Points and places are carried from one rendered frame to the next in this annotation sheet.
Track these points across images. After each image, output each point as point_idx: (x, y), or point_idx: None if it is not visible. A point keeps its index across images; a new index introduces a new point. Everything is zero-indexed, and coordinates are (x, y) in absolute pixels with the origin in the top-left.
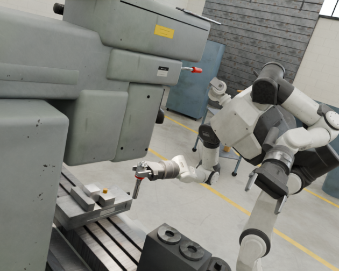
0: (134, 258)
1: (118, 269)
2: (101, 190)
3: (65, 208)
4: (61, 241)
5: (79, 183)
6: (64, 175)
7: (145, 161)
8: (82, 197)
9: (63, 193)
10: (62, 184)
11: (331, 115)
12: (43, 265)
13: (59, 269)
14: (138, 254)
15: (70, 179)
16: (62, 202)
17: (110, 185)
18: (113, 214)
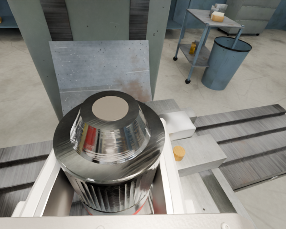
0: (12, 194)
1: (17, 156)
2: (186, 152)
3: (148, 105)
4: None
5: (262, 171)
6: (283, 153)
7: (235, 227)
8: (159, 112)
9: (218, 136)
10: (246, 141)
11: None
12: (23, 39)
13: (72, 105)
14: (12, 208)
15: (268, 158)
16: (162, 105)
17: (244, 211)
18: (148, 201)
